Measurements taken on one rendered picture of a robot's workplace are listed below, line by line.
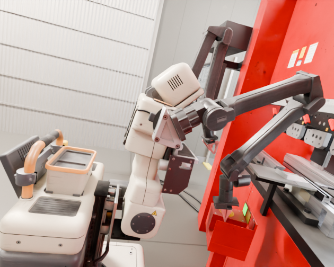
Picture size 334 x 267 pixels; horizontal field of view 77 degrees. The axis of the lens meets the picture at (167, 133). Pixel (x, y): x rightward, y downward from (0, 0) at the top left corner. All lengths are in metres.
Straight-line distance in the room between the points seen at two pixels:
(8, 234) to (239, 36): 2.01
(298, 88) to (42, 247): 0.97
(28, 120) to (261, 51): 3.51
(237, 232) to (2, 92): 3.87
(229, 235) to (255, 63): 1.40
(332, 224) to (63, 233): 0.96
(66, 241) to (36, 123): 3.38
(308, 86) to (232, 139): 1.19
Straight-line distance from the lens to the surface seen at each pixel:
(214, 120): 0.67
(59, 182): 0.89
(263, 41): 2.00
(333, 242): 1.08
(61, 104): 3.89
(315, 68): 1.45
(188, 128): 0.65
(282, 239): 1.10
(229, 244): 1.03
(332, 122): 1.10
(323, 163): 1.20
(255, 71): 1.96
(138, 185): 0.86
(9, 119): 4.23
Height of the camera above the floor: 1.29
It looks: 12 degrees down
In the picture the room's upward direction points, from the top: 13 degrees clockwise
